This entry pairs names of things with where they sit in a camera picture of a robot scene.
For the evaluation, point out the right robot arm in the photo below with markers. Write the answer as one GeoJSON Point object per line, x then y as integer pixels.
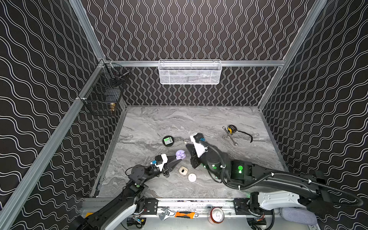
{"type": "Point", "coordinates": [289, 190]}

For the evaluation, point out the adjustable wrench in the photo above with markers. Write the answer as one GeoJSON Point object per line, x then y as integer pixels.
{"type": "Point", "coordinates": [166, 213]}

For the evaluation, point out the yellow black tape measure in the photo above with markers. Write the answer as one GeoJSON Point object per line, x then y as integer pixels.
{"type": "Point", "coordinates": [233, 129]}

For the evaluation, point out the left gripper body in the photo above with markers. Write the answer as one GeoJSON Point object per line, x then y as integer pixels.
{"type": "Point", "coordinates": [166, 168]}

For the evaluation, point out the white wire mesh basket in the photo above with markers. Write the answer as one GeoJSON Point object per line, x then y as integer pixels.
{"type": "Point", "coordinates": [189, 72]}

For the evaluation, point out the orange handled tool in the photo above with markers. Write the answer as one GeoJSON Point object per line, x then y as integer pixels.
{"type": "Point", "coordinates": [187, 215]}

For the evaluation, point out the purple earbud charging case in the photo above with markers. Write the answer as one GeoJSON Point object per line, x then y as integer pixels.
{"type": "Point", "coordinates": [180, 154]}

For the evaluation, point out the yellow tape label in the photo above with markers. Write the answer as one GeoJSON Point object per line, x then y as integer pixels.
{"type": "Point", "coordinates": [88, 214]}

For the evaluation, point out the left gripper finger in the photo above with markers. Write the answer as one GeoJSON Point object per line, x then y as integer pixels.
{"type": "Point", "coordinates": [171, 159]}
{"type": "Point", "coordinates": [172, 165]}

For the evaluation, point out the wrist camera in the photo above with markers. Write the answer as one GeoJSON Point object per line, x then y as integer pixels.
{"type": "Point", "coordinates": [159, 161]}
{"type": "Point", "coordinates": [199, 145]}

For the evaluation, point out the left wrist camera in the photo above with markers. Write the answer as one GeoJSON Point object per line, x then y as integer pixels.
{"type": "Point", "coordinates": [159, 161]}

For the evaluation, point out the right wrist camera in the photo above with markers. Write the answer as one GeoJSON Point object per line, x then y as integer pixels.
{"type": "Point", "coordinates": [199, 145]}

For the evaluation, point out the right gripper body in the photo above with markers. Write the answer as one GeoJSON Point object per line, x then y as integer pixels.
{"type": "Point", "coordinates": [196, 160]}

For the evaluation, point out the white round earbud case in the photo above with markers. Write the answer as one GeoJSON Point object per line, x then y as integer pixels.
{"type": "Point", "coordinates": [192, 177]}

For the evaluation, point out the soda can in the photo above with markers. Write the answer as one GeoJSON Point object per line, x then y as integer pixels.
{"type": "Point", "coordinates": [216, 215]}

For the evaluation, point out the grey cloth roll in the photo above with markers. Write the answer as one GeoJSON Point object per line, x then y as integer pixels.
{"type": "Point", "coordinates": [301, 216]}

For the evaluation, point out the black round digital timer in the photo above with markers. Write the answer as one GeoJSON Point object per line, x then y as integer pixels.
{"type": "Point", "coordinates": [168, 141]}

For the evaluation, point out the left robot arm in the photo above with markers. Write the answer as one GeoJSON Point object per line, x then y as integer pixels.
{"type": "Point", "coordinates": [125, 204]}

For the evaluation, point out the silver combination wrench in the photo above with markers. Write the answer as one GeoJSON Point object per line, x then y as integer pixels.
{"type": "Point", "coordinates": [230, 136]}

